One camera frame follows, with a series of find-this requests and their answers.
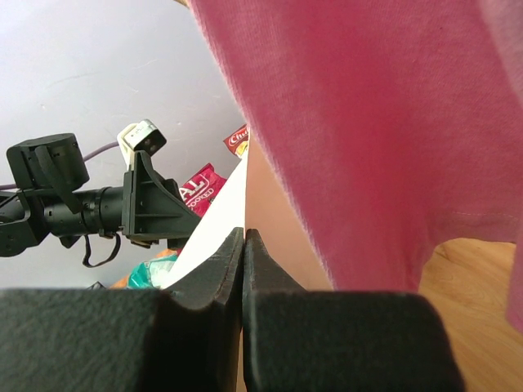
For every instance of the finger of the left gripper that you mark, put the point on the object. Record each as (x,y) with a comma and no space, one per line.
(170,218)

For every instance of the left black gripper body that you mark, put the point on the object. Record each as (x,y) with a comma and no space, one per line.
(147,203)

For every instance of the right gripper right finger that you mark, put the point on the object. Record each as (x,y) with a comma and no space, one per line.
(347,339)

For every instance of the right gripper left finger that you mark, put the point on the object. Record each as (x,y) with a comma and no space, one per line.
(85,340)

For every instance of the magenta crisps bag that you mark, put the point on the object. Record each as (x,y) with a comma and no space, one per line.
(201,189)

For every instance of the teal white snack packet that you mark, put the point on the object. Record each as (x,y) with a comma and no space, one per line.
(150,274)

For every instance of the brown paper bag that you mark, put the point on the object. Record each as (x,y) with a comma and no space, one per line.
(245,228)

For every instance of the red white chips bag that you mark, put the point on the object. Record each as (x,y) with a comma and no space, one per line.
(237,142)

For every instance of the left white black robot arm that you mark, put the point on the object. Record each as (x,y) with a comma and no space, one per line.
(49,173)

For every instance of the pink t-shirt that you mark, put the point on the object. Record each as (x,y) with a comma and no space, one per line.
(394,126)

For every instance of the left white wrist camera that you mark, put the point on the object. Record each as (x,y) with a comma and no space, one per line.
(140,136)

